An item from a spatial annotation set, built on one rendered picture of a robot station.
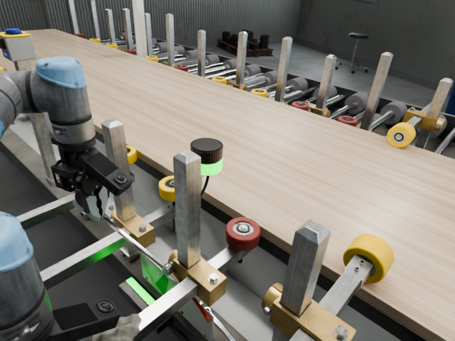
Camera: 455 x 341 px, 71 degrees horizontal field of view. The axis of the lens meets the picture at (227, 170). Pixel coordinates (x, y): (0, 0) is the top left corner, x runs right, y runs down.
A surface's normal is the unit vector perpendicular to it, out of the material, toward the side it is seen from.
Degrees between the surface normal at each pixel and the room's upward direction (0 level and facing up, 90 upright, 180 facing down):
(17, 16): 90
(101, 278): 0
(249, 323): 0
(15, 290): 90
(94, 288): 0
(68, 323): 29
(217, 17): 90
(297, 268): 90
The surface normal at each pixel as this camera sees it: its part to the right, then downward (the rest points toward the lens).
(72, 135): 0.32, 0.51
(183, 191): -0.68, 0.36
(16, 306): 0.78, 0.37
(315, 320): 0.05, -0.85
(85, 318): 0.39, -0.91
